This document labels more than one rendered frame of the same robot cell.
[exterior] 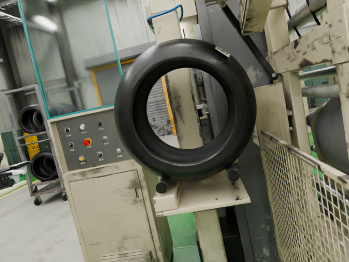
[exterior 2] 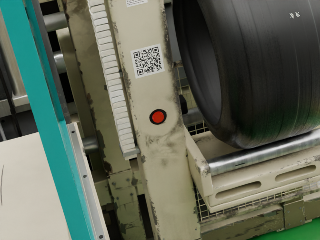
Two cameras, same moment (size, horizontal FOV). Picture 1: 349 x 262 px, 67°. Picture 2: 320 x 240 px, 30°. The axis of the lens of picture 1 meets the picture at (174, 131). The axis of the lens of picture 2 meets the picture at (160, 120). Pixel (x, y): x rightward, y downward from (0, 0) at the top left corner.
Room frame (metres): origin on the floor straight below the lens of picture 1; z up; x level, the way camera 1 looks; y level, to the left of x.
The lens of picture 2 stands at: (1.80, 1.26, 1.83)
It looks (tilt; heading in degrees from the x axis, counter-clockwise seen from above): 30 degrees down; 254
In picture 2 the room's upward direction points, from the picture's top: 10 degrees counter-clockwise
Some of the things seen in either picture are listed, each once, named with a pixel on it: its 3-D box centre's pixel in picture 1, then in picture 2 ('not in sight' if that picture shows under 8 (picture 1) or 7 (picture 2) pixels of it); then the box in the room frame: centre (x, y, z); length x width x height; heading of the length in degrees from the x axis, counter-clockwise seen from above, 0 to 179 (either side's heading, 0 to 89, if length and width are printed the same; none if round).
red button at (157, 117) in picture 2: not in sight; (157, 116); (1.42, -0.02, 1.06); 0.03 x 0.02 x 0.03; 173
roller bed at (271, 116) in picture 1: (266, 115); not in sight; (1.33, -0.47, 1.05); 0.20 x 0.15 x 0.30; 173
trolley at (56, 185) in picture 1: (56, 140); not in sight; (4.85, 2.14, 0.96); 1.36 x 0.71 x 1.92; 168
